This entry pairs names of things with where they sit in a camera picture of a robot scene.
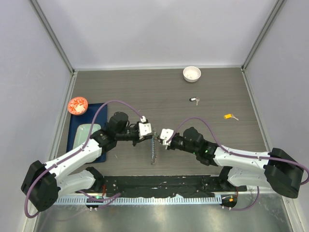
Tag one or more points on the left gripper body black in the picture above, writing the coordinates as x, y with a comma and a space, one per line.
131, 135

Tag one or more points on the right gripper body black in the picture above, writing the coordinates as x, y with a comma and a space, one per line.
178, 143

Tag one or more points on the large keyring with small rings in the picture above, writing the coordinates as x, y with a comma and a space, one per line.
154, 146

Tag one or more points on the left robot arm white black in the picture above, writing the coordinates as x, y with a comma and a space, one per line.
44, 183

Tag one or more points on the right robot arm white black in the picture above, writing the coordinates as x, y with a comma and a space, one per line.
275, 170

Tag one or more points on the key with black tag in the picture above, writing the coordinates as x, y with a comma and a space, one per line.
194, 99

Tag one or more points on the pale green rectangular plate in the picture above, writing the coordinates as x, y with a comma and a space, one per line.
81, 135

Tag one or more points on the key with yellow tag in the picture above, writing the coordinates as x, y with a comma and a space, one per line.
228, 116

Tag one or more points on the orange patterned bowl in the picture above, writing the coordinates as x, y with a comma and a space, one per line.
77, 106

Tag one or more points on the white bowl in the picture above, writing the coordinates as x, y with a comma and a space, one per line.
191, 74

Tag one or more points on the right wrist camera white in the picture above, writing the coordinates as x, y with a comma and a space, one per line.
167, 134

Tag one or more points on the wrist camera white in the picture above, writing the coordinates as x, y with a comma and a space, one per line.
145, 128
167, 134

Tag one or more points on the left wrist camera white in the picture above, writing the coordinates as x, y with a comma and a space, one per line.
145, 128

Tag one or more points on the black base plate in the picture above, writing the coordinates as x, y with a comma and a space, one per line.
188, 186

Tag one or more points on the slotted cable duct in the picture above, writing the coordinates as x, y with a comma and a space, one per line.
83, 200

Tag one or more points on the left aluminium corner post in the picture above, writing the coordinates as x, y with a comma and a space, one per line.
50, 32

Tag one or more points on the aluminium corner post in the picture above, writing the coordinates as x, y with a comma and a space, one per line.
50, 32
279, 4

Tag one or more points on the right aluminium corner post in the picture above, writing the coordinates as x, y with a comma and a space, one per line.
279, 4

